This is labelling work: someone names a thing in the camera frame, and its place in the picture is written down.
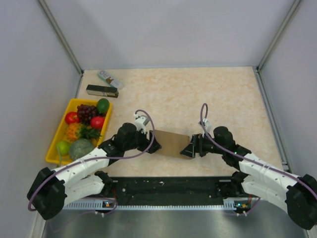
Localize green toy melon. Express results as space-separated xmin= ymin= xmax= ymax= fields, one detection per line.
xmin=68 ymin=139 xmax=95 ymax=161

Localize brown cardboard paper box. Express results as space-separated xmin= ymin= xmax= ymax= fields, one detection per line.
xmin=155 ymin=130 xmax=191 ymax=160

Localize left frame post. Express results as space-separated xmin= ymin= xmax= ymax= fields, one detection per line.
xmin=37 ymin=0 xmax=84 ymax=76

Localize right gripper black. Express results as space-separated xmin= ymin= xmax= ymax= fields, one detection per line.
xmin=180 ymin=132 xmax=225 ymax=158

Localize frame post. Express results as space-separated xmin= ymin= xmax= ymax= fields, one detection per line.
xmin=256 ymin=0 xmax=304 ymax=70
xmin=37 ymin=0 xmax=84 ymax=76

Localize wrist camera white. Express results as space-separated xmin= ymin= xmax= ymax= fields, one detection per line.
xmin=134 ymin=113 xmax=150 ymax=134
xmin=199 ymin=118 xmax=212 ymax=133

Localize teal white snack box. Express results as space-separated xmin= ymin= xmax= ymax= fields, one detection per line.
xmin=98 ymin=70 xmax=123 ymax=89

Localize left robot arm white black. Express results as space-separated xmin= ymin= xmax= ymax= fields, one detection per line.
xmin=27 ymin=123 xmax=161 ymax=220

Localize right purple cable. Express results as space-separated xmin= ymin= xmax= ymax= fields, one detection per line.
xmin=200 ymin=103 xmax=317 ymax=216

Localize yellow plastic tray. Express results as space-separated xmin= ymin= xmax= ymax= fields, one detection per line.
xmin=45 ymin=99 xmax=112 ymax=166

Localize green toy lime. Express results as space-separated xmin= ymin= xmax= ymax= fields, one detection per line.
xmin=96 ymin=98 xmax=109 ymax=114

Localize purple cable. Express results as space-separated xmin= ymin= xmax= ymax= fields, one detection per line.
xmin=27 ymin=109 xmax=156 ymax=216
xmin=200 ymin=103 xmax=317 ymax=216

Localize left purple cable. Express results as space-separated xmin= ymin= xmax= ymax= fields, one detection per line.
xmin=27 ymin=109 xmax=156 ymax=216

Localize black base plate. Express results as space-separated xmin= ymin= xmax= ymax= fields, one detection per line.
xmin=107 ymin=177 xmax=248 ymax=206

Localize black rectangular box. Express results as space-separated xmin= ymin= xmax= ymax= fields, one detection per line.
xmin=86 ymin=84 xmax=119 ymax=98

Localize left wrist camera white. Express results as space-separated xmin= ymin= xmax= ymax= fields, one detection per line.
xmin=134 ymin=113 xmax=150 ymax=134

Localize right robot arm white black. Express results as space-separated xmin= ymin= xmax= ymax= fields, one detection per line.
xmin=180 ymin=126 xmax=317 ymax=230

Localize red toy tomato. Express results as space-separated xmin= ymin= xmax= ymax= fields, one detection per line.
xmin=90 ymin=116 xmax=105 ymax=129

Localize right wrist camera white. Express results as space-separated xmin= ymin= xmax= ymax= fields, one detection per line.
xmin=199 ymin=118 xmax=212 ymax=133

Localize red toy apple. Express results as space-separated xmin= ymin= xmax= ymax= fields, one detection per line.
xmin=64 ymin=112 xmax=80 ymax=124

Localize grey cable duct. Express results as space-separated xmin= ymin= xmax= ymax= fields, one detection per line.
xmin=63 ymin=199 xmax=251 ymax=212

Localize purple toy grapes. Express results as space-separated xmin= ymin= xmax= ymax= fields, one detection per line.
xmin=77 ymin=104 xmax=98 ymax=125

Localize orange toy pineapple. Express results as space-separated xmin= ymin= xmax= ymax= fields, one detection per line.
xmin=65 ymin=123 xmax=101 ymax=142

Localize green toy pear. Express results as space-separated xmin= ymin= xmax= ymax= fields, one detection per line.
xmin=56 ymin=140 xmax=71 ymax=156

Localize right frame post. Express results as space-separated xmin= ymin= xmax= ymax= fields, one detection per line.
xmin=256 ymin=0 xmax=304 ymax=70

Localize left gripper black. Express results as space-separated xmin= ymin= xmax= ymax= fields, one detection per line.
xmin=124 ymin=126 xmax=161 ymax=154

